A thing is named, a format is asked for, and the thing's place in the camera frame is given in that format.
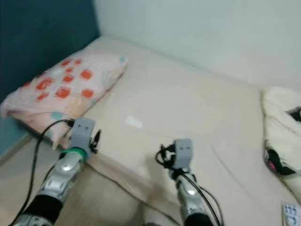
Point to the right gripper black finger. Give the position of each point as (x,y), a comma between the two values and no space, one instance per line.
(161,150)

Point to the pink patterned pillow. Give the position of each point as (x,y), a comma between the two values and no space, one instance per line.
(66,89)

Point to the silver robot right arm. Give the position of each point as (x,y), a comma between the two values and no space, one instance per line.
(190,197)

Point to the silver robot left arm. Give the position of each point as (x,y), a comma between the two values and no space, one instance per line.
(61,183)

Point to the cream sheeted bed mattress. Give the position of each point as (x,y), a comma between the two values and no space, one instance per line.
(197,108)

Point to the blue upholstered headboard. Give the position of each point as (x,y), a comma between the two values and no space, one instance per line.
(42,37)

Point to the cream cartoon print blanket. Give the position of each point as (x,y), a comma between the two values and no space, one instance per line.
(282,132)

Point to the white blue lettered book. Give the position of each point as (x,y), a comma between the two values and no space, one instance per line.
(292,215)

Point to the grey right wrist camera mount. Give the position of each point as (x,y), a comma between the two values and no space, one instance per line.
(183,151)

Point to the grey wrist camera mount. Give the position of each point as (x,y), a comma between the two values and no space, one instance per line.
(82,129)
(183,151)

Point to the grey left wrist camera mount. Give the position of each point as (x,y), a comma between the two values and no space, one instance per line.
(82,129)

